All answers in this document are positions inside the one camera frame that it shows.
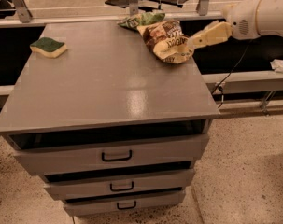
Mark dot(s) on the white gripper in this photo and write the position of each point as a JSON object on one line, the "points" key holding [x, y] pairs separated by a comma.
{"points": [[241, 21]]}

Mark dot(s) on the brown sea salt chip bag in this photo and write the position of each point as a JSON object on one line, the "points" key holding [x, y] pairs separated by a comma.
{"points": [[166, 41]]}

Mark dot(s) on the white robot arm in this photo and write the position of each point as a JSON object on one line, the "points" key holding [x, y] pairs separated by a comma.
{"points": [[269, 18]]}

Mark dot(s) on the green jalapeno chip bag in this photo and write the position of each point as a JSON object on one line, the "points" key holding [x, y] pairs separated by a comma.
{"points": [[141, 19]]}

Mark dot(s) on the grey drawer cabinet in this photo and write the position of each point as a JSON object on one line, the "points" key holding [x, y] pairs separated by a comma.
{"points": [[107, 87]]}

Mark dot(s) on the green and yellow sponge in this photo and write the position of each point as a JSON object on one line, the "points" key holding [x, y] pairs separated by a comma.
{"points": [[48, 47]]}

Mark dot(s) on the bottom grey drawer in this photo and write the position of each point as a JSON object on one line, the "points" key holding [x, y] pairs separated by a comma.
{"points": [[124, 203]]}

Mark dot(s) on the grey drawer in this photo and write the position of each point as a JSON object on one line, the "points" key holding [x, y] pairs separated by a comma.
{"points": [[81, 158], [124, 203], [120, 184]]}

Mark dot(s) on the top grey drawer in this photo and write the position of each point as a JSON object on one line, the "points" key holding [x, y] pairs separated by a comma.
{"points": [[81, 158]]}

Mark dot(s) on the middle grey drawer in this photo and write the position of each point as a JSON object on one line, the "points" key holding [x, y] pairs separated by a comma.
{"points": [[120, 184]]}

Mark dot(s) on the white packet on rail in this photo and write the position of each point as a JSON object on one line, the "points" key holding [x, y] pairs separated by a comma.
{"points": [[277, 65]]}

